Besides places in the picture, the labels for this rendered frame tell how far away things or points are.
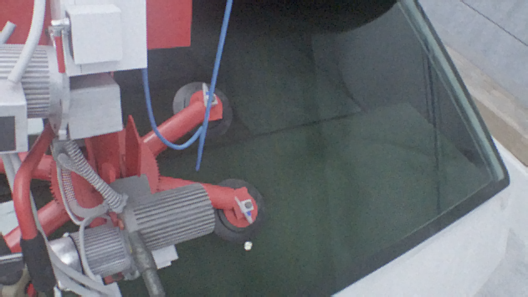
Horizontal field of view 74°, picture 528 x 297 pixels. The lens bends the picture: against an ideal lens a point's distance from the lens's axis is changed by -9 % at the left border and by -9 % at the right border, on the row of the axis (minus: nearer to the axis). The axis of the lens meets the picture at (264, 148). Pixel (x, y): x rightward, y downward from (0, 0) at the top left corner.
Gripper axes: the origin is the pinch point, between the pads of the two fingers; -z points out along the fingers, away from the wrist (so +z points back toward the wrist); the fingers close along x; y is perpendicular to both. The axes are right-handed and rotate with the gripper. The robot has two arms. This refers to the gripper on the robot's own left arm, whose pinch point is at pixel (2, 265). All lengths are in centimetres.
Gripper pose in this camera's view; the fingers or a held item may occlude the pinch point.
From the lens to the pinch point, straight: 62.7
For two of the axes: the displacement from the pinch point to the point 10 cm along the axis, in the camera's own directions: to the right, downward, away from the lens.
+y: 1.0, -8.7, -4.8
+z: -8.3, 1.9, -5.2
